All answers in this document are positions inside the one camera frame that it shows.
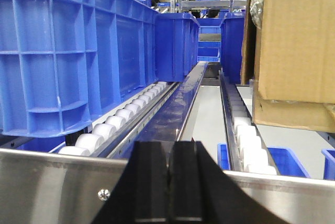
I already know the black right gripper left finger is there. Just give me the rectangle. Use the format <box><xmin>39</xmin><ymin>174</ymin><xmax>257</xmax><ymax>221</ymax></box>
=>
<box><xmin>92</xmin><ymin>142</ymin><xmax>168</xmax><ymax>223</ymax></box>

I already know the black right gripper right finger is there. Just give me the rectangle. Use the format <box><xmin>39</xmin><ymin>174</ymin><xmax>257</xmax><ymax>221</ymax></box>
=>
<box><xmin>169</xmin><ymin>141</ymin><xmax>285</xmax><ymax>223</ymax></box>

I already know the white roller track right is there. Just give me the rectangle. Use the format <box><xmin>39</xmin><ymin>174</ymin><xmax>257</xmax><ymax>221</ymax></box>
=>
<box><xmin>229</xmin><ymin>96</ymin><xmax>277</xmax><ymax>175</ymax></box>

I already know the white roller track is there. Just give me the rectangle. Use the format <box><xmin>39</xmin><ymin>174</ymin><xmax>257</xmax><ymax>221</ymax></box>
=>
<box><xmin>229</xmin><ymin>96</ymin><xmax>277</xmax><ymax>175</ymax></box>
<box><xmin>58</xmin><ymin>81</ymin><xmax>168</xmax><ymax>156</ymax></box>

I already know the white roller track left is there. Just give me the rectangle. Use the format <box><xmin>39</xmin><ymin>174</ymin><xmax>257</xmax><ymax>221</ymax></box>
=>
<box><xmin>58</xmin><ymin>81</ymin><xmax>168</xmax><ymax>156</ymax></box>

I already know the brown cardboard box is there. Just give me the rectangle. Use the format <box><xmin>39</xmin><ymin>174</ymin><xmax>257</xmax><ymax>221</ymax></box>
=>
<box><xmin>241</xmin><ymin>0</ymin><xmax>334</xmax><ymax>132</ymax></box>

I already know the large blue crate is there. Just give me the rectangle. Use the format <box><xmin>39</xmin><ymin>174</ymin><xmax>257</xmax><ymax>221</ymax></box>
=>
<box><xmin>1</xmin><ymin>0</ymin><xmax>157</xmax><ymax>138</ymax></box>

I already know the blue divider rail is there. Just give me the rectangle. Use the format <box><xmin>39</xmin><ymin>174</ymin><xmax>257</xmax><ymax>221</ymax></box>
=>
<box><xmin>115</xmin><ymin>61</ymin><xmax>209</xmax><ymax>160</ymax></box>

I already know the stainless steel shelf rail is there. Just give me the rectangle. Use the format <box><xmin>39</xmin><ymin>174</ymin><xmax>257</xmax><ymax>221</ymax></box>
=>
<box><xmin>1</xmin><ymin>149</ymin><xmax>334</xmax><ymax>223</ymax></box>

